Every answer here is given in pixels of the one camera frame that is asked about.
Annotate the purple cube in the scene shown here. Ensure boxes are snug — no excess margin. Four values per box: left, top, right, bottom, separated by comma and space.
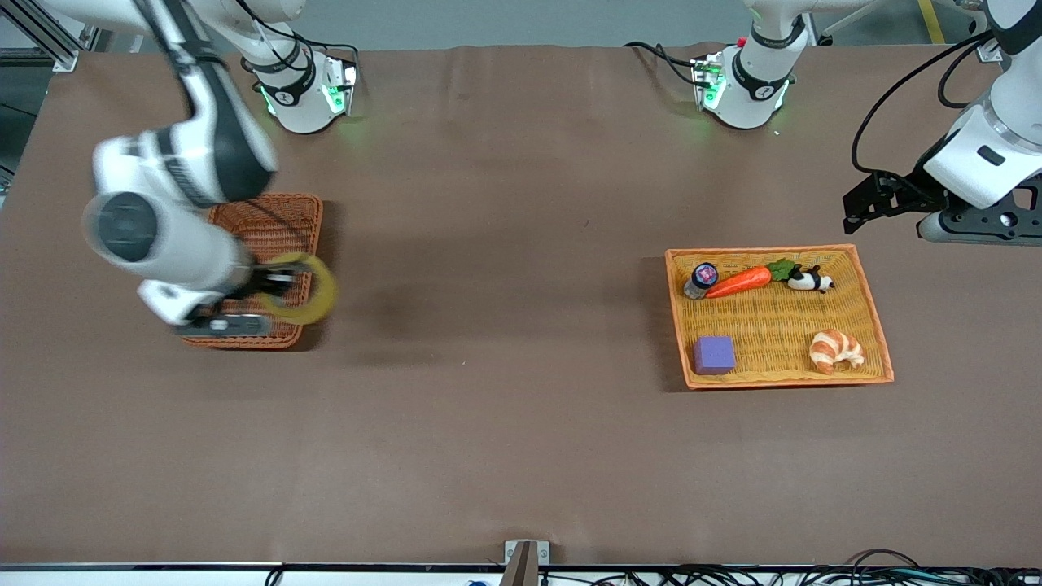
693, 335, 737, 376

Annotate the black cable bundle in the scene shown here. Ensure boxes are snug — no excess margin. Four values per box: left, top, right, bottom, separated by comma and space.
537, 549, 1042, 586

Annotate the orange wicker basket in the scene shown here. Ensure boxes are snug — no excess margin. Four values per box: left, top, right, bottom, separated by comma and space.
665, 244, 895, 391

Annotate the toy croissant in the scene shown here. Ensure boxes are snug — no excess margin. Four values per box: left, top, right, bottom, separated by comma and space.
809, 329, 865, 375

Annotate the brown table cover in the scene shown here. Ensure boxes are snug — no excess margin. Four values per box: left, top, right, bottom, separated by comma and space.
0, 42, 1042, 568

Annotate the brown wicker basket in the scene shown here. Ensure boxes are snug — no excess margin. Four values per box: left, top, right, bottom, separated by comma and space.
179, 193, 324, 351

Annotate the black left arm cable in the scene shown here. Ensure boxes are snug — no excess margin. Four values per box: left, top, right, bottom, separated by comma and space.
852, 31, 998, 178

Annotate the small bottle purple lid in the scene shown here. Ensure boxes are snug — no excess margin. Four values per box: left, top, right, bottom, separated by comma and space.
683, 262, 720, 301

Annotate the orange toy carrot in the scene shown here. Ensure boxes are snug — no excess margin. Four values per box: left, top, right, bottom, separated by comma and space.
705, 258, 803, 300

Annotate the black white panda toy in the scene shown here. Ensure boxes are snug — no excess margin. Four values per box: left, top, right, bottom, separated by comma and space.
786, 265, 836, 295

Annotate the clear yellowish tape roll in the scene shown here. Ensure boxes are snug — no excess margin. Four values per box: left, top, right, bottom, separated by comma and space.
259, 252, 337, 326

